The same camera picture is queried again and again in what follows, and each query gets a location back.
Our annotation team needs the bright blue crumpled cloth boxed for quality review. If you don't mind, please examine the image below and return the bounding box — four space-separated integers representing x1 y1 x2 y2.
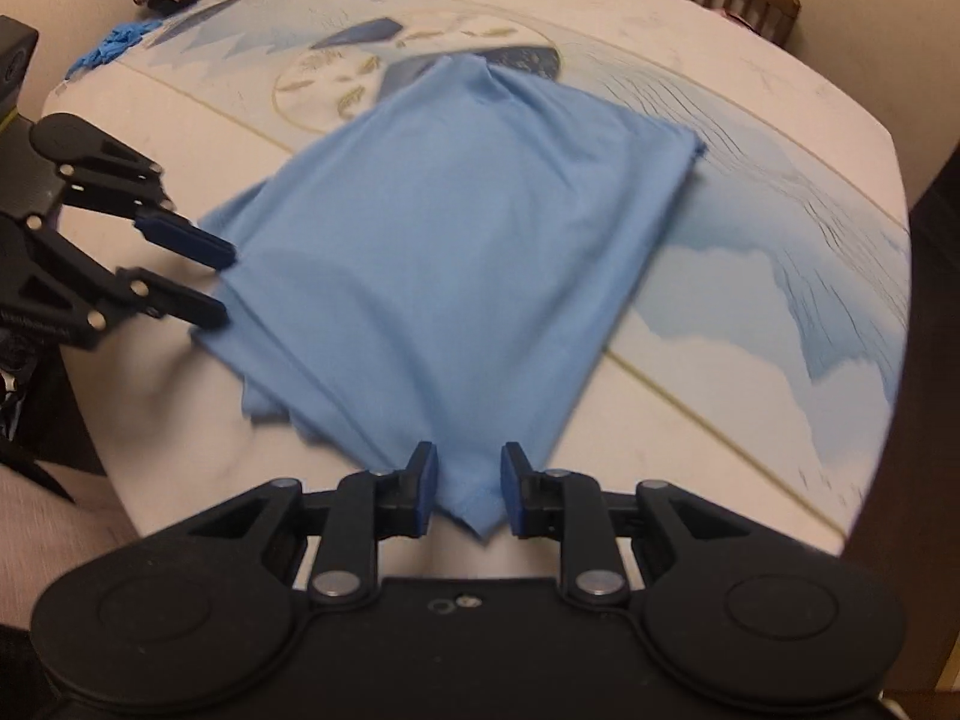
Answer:
66 21 162 80

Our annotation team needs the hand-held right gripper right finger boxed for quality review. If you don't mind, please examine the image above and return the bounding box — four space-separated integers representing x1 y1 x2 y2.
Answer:
501 441 751 608

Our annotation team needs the light blue shirt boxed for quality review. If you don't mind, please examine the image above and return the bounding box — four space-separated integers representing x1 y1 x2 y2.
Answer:
191 56 710 545

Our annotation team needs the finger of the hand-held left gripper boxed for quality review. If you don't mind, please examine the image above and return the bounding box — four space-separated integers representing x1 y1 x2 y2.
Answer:
30 114 237 269
0 214 230 352

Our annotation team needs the heap of dark clothes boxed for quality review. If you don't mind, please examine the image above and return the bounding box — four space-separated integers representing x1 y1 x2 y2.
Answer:
0 330 107 503

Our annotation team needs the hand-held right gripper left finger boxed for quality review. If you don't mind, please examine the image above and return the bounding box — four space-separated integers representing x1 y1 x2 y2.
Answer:
187 441 440 605

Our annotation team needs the pink cloth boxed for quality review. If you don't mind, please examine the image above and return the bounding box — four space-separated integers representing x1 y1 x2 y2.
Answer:
651 0 758 29

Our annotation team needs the person's light pink clothing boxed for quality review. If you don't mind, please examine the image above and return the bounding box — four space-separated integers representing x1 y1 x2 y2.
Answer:
0 457 145 631

